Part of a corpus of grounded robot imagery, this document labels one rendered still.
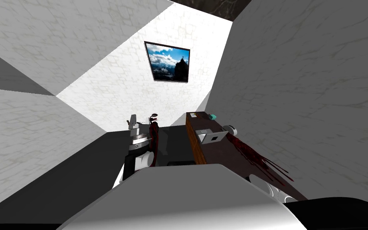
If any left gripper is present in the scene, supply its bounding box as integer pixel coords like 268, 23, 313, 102
128, 114, 150, 139

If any dark red golf bag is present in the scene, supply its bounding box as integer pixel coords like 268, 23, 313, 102
148, 113, 160, 167

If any framed mountain sky picture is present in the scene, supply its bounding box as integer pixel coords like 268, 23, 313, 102
144, 41, 191, 84

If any grey open box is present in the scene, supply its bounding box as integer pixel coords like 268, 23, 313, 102
195, 128, 229, 145

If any dark brown wooden desk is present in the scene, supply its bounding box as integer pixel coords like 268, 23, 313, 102
185, 111, 309, 202

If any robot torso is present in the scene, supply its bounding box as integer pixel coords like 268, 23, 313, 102
56, 161, 309, 230

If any dark red spiky plant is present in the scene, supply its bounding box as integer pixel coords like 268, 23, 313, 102
227, 133, 295, 187

